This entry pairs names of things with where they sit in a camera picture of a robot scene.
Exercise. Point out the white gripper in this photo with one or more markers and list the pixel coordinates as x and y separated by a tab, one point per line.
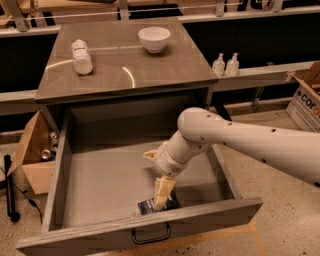
165	159

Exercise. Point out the dark blue rxbar blueberry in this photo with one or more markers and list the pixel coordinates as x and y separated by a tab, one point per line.
147	206

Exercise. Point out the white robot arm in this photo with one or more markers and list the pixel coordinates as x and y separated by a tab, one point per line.
296	153

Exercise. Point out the open grey top drawer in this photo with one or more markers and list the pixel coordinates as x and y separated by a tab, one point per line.
101	175

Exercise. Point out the grey wooden counter cabinet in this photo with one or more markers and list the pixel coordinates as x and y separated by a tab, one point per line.
121	65

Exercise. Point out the upper silver can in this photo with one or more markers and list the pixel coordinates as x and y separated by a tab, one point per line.
54	139

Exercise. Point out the silver can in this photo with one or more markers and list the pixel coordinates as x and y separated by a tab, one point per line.
47	155
54	139

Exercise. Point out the lower silver can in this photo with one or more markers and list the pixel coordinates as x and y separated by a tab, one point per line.
47	155

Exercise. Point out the left clear sanitizer bottle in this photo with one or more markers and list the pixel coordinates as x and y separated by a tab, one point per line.
219	66

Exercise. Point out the clear sanitizer bottle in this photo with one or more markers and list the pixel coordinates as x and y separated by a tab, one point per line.
219	66
232	66

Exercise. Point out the brown cardboard box with cans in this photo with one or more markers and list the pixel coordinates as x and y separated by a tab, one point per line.
34	140

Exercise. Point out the right clear sanitizer bottle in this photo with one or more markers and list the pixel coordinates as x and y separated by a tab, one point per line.
232	66

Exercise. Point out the white ceramic bowl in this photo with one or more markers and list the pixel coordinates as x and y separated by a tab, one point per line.
154	39

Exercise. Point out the white plastic bottle lying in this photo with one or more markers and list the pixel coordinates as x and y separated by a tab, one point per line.
82	61

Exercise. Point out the black pole stand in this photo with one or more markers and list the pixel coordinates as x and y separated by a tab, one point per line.
13	215

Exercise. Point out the white printed cardboard box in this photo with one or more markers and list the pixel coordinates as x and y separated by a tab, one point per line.
304	107

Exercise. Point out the metal railing shelf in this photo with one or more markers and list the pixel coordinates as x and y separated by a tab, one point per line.
44	67

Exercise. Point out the black drawer handle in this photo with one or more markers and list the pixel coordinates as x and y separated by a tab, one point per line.
151	234

